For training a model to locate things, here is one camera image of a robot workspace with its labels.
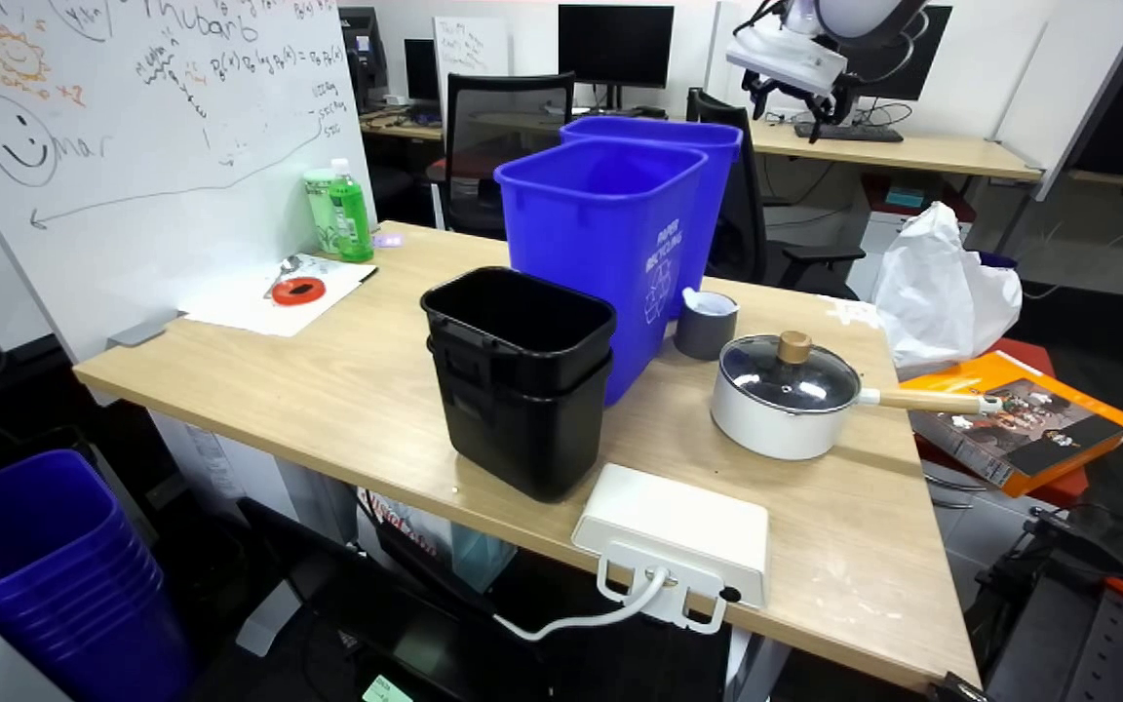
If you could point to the wooden side desk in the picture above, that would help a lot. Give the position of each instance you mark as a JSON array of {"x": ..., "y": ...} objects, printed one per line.
[{"x": 912, "y": 152}]

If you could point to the white saucepan with glass lid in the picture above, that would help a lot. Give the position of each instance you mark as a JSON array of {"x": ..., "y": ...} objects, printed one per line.
[{"x": 790, "y": 397}]

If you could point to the black monitor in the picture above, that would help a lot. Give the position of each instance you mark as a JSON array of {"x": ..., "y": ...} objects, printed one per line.
[
  {"x": 614, "y": 43},
  {"x": 896, "y": 63}
]

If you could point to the stack of blue bins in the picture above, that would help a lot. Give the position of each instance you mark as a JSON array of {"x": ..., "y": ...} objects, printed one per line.
[{"x": 78, "y": 589}]

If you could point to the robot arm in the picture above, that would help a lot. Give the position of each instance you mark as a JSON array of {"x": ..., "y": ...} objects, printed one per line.
[{"x": 830, "y": 20}]

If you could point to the black keyboard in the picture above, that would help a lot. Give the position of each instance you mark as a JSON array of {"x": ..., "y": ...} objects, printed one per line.
[{"x": 877, "y": 135}]

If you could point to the white power box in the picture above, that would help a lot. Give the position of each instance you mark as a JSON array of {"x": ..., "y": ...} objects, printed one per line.
[{"x": 707, "y": 538}]

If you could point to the green soap bottle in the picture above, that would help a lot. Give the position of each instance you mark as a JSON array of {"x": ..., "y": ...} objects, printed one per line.
[{"x": 338, "y": 213}]

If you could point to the blue recycling bin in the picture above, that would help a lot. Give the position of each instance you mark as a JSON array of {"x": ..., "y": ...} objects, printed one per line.
[
  {"x": 713, "y": 141},
  {"x": 604, "y": 218}
]

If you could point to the black monitor right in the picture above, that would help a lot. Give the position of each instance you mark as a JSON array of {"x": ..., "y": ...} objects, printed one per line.
[{"x": 896, "y": 63}]

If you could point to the black landfill bin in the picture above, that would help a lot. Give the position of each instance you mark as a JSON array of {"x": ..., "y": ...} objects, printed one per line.
[{"x": 520, "y": 370}]

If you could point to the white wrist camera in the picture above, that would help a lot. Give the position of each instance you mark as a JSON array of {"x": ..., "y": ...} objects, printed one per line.
[{"x": 786, "y": 58}]

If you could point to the white plastic bag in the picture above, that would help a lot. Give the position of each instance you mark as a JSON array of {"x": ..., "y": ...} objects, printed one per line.
[{"x": 938, "y": 297}]

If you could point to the black mesh office chair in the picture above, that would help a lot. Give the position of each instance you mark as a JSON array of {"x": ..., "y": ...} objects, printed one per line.
[{"x": 491, "y": 119}]

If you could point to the large whiteboard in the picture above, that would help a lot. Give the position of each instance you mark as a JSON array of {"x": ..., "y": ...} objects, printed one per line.
[{"x": 157, "y": 145}]

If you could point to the orange tape roll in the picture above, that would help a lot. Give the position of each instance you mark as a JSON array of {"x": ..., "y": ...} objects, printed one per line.
[{"x": 296, "y": 290}]

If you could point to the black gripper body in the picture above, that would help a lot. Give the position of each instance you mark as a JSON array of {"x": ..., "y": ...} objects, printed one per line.
[{"x": 825, "y": 111}]

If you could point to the black monitor centre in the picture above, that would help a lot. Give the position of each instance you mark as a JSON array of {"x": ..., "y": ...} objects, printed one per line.
[{"x": 614, "y": 43}]

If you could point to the orange book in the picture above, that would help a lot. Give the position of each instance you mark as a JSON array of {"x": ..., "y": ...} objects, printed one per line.
[{"x": 1037, "y": 433}]

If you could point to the white paper sheet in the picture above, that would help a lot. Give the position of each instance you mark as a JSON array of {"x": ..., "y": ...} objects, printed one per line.
[{"x": 243, "y": 301}]

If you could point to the grey cup with white lid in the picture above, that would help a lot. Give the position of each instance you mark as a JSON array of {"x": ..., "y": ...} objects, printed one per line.
[{"x": 707, "y": 325}]

